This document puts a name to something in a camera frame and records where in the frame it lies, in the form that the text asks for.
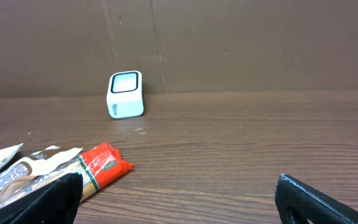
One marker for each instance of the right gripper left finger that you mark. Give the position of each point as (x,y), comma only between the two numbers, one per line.
(55,203)

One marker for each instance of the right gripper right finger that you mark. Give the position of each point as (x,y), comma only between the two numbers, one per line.
(298,203)

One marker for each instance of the beige brown snack pouch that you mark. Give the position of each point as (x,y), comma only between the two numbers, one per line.
(38,163)

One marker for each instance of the orange spaghetti package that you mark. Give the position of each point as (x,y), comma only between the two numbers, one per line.
(99,167)

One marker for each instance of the white barcode scanner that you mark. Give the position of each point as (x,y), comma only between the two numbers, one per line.
(125,95)

